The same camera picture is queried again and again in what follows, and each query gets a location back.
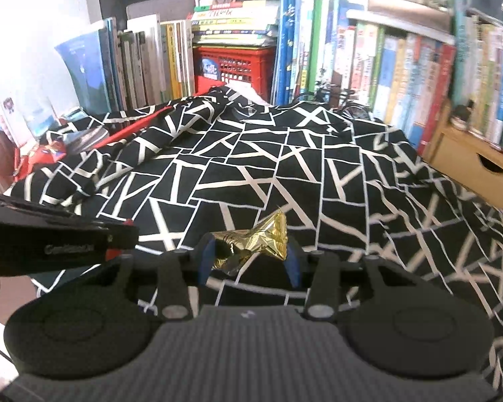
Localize row of colourful children's books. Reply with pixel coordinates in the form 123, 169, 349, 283
272, 0, 458, 156

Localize miniature bicycle model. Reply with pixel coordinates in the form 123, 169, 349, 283
305, 79, 372, 121

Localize gold foil snack wrapper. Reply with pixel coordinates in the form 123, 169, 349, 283
210, 208, 288, 278

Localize white picture book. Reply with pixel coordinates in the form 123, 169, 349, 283
0, 62, 60, 144

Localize white crumpled paper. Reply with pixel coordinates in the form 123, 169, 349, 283
230, 83, 270, 102

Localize red folder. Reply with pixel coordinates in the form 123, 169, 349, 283
91, 106, 173, 150

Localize glossy dark magazine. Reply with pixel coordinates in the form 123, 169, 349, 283
62, 127, 110, 152

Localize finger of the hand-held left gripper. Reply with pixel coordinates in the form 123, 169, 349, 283
107, 220, 140, 261

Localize black white patterned cloth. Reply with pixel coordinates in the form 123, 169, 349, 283
4, 85, 503, 390

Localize stack of flat books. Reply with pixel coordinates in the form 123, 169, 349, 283
190, 0, 280, 48

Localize row of slim paperback books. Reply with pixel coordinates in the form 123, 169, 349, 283
448, 0, 503, 157

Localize red toy packet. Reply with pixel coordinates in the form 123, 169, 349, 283
24, 139, 68, 177

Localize red plastic crate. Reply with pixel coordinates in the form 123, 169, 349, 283
193, 45, 277, 98

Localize large blue book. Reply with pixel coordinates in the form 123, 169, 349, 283
54, 28, 125, 115

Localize wooden drawer box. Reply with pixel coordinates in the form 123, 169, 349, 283
423, 99, 503, 219

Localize row of pale-spined books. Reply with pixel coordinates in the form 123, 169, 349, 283
54, 14, 196, 115

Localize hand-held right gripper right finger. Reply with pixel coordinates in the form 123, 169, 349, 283
285, 239, 425, 322

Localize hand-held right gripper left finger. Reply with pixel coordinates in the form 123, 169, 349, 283
77, 234, 217, 322

